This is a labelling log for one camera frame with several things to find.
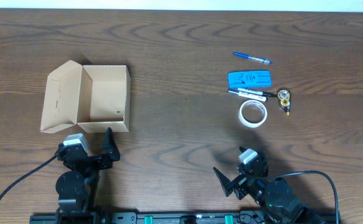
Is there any white masking tape roll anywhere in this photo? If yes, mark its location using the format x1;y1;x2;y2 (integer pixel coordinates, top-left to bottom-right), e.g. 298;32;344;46
238;100;268;128

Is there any brown cardboard box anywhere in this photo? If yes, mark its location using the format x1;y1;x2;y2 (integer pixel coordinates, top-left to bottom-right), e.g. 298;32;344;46
40;60;131;133

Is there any yellow correction tape dispenser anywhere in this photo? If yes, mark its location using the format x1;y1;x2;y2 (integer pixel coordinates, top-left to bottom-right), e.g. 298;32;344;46
277;88;291;116

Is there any blue plastic case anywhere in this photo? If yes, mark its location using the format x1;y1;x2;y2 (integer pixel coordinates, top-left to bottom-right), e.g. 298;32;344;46
227;70;272;88

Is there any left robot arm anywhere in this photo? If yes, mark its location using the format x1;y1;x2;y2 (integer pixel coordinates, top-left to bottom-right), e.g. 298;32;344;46
55;128;121;213

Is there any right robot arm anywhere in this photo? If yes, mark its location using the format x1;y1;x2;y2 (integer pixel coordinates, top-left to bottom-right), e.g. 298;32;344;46
213;149;326;223

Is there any white whiteboard marker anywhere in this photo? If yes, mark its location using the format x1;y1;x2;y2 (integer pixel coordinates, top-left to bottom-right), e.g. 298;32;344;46
227;89;268;102

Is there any blue ballpoint pen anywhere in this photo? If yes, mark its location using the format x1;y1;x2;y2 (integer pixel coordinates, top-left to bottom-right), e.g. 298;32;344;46
232;52;272;65

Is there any right black cable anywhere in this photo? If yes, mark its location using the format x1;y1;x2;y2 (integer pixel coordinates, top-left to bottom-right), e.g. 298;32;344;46
262;170;340;224

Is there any black cable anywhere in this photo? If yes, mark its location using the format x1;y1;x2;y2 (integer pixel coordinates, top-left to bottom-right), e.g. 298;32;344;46
262;170;340;224
0;154;58;224

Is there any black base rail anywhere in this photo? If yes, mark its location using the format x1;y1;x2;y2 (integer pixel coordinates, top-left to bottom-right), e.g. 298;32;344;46
29;211;341;224

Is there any left black cable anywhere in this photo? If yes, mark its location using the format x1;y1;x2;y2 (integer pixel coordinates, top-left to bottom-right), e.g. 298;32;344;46
0;154;58;224

